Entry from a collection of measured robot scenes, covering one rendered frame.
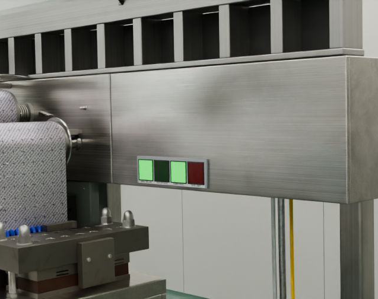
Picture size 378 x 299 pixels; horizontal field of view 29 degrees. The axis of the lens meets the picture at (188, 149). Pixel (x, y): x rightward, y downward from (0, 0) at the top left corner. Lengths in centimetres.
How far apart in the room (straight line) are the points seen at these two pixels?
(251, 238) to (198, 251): 50
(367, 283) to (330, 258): 270
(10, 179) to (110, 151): 28
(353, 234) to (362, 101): 33
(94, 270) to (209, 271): 326
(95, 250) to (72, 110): 48
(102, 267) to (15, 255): 24
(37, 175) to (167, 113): 39
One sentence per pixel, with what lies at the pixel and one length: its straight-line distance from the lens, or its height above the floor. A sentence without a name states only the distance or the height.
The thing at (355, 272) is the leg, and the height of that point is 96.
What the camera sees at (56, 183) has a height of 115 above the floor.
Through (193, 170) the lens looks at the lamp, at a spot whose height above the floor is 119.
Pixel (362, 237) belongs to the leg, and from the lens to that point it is 172.
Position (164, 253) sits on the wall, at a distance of 539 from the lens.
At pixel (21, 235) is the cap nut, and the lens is 179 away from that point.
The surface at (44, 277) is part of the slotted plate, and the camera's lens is 182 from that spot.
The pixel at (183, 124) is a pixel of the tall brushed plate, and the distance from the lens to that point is 181.
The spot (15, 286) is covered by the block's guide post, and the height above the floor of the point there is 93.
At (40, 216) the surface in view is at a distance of 201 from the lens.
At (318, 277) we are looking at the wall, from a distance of 452.
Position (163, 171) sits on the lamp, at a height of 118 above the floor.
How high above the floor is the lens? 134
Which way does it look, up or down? 3 degrees down
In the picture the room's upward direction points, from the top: 1 degrees counter-clockwise
